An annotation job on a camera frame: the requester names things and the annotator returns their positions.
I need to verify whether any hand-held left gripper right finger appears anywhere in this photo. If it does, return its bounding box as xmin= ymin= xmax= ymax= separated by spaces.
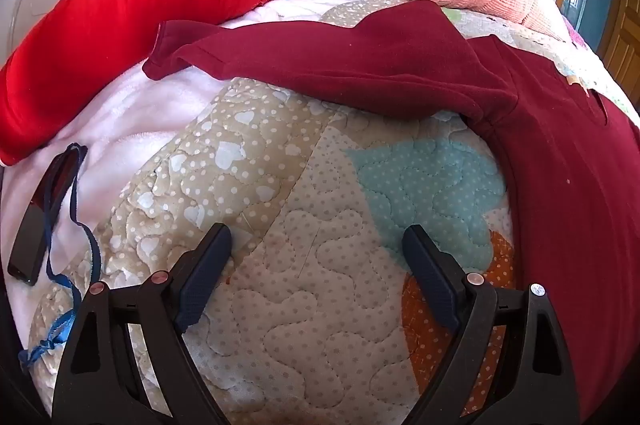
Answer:
xmin=402 ymin=225 xmax=581 ymax=425

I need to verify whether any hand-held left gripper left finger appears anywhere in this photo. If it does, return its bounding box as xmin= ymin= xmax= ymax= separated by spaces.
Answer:
xmin=52 ymin=222 xmax=233 ymax=425

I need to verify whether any maroon knit sweater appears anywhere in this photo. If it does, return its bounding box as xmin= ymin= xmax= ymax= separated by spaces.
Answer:
xmin=142 ymin=0 xmax=640 ymax=425

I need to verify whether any patchwork quilted bedspread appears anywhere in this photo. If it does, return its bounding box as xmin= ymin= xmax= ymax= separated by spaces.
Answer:
xmin=27 ymin=0 xmax=640 ymax=425

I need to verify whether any black smartphone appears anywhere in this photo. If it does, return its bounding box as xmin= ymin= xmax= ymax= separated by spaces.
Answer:
xmin=7 ymin=150 xmax=83 ymax=287

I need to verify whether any white fleece blanket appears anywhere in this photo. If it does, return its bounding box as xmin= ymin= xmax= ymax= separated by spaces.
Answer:
xmin=0 ymin=0 xmax=401 ymax=346

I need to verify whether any red floral bolster pillow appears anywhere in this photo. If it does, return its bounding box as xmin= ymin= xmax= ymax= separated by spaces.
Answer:
xmin=0 ymin=0 xmax=396 ymax=166

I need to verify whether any wooden door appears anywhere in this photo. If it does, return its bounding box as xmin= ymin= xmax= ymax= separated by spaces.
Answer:
xmin=595 ymin=0 xmax=640 ymax=80

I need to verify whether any blue lanyard cord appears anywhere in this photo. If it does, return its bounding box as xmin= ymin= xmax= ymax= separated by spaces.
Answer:
xmin=19 ymin=144 xmax=103 ymax=373

